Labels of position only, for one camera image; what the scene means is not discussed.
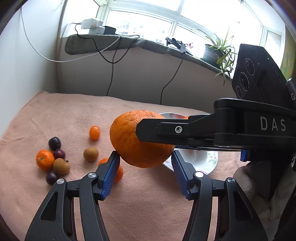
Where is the white cable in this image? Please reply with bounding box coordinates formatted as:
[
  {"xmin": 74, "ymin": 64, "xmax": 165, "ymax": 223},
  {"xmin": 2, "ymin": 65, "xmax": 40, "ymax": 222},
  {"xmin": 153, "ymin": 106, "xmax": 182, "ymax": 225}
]
[{"xmin": 20, "ymin": 6, "xmax": 123, "ymax": 63}]

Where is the black power cable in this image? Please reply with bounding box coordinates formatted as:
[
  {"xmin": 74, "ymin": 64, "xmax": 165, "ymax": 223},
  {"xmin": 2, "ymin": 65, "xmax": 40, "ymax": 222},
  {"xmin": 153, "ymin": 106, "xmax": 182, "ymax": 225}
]
[
  {"xmin": 159, "ymin": 54, "xmax": 185, "ymax": 105},
  {"xmin": 74, "ymin": 22, "xmax": 141, "ymax": 96}
]

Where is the floral white plate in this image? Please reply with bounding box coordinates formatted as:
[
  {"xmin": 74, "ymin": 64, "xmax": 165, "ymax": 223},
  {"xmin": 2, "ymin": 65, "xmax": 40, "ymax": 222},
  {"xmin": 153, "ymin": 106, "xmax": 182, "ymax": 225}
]
[{"xmin": 160, "ymin": 113, "xmax": 218, "ymax": 175}]

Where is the mandarin orange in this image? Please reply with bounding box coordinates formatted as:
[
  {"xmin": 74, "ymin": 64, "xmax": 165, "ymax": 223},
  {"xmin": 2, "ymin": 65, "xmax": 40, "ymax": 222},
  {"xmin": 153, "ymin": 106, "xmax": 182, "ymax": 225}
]
[{"xmin": 97, "ymin": 157, "xmax": 124, "ymax": 184}]

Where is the pink table cloth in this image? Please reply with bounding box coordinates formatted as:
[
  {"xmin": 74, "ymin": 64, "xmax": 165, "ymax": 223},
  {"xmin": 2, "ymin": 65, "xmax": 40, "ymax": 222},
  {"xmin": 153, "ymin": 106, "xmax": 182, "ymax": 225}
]
[{"xmin": 0, "ymin": 90, "xmax": 246, "ymax": 241}]

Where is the small orange kumquat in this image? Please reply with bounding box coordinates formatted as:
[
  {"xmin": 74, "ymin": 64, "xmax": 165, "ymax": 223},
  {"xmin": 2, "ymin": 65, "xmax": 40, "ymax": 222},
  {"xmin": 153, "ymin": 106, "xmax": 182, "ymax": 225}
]
[{"xmin": 89, "ymin": 126, "xmax": 100, "ymax": 141}]

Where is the grey green sill cloth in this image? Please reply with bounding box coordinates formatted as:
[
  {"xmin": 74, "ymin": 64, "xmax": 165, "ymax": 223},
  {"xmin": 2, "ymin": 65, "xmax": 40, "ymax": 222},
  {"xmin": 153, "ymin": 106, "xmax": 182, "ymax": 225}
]
[{"xmin": 61, "ymin": 34, "xmax": 221, "ymax": 73}]

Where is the black power cable right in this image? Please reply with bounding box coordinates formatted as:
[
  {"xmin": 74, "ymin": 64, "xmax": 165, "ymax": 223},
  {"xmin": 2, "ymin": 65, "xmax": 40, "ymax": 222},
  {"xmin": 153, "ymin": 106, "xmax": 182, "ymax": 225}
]
[{"xmin": 159, "ymin": 54, "xmax": 185, "ymax": 105}]

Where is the gloved right hand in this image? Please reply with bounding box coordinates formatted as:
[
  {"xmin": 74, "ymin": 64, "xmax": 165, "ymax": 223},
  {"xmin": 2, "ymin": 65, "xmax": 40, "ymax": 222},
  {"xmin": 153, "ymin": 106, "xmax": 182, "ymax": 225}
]
[{"xmin": 233, "ymin": 166, "xmax": 295, "ymax": 240}]

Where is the brown longan with stem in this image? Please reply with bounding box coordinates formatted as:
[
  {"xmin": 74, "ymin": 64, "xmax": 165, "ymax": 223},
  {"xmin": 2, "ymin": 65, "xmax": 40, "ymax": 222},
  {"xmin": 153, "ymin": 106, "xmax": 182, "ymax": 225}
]
[{"xmin": 53, "ymin": 158, "xmax": 70, "ymax": 175}]

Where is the mandarin with stem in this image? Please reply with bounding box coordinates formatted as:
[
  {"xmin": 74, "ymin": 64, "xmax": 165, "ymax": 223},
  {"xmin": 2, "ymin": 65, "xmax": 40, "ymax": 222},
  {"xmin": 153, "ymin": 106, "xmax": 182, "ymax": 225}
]
[{"xmin": 36, "ymin": 150, "xmax": 55, "ymax": 172}]

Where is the rough large orange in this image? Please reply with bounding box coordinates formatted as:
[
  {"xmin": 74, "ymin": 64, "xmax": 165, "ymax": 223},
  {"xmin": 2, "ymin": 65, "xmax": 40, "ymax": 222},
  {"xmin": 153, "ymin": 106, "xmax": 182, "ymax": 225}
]
[{"xmin": 109, "ymin": 109, "xmax": 176, "ymax": 169}]

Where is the black camera box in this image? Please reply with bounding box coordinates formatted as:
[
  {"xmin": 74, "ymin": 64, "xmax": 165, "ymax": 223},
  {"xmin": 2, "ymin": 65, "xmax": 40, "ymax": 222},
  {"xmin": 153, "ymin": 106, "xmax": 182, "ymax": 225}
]
[{"xmin": 232, "ymin": 44, "xmax": 295, "ymax": 110}]

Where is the white power strip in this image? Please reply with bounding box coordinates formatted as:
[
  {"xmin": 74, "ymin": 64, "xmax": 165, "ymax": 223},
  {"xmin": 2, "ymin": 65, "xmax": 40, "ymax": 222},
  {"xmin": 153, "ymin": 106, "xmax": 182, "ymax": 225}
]
[{"xmin": 81, "ymin": 18, "xmax": 105, "ymax": 35}]

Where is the black power cable left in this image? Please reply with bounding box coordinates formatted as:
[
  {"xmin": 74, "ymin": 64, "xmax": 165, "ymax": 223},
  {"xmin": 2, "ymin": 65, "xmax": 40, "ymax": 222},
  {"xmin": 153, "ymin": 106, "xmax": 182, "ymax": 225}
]
[{"xmin": 74, "ymin": 22, "xmax": 141, "ymax": 96}]

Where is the black laptop on sill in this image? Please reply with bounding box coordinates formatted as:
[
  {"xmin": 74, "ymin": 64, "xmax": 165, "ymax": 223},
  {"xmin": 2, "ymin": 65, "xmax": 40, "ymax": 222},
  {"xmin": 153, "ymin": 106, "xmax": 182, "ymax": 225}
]
[{"xmin": 165, "ymin": 37, "xmax": 193, "ymax": 56}]

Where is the small dark red plum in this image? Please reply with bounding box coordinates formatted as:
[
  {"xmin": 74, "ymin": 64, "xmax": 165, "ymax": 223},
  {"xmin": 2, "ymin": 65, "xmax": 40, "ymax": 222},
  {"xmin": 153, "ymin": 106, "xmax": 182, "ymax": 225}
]
[{"xmin": 53, "ymin": 149, "xmax": 66, "ymax": 160}]

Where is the black power adapter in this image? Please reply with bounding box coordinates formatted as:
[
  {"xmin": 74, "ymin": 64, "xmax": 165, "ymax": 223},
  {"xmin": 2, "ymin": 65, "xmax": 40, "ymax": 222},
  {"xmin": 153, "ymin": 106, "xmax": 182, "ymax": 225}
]
[{"xmin": 103, "ymin": 26, "xmax": 116, "ymax": 35}]

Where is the potted spider plant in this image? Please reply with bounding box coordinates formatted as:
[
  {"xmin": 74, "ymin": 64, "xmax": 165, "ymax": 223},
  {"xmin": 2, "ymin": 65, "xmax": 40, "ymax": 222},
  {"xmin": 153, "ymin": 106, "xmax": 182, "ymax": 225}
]
[{"xmin": 198, "ymin": 29, "xmax": 236, "ymax": 86}]

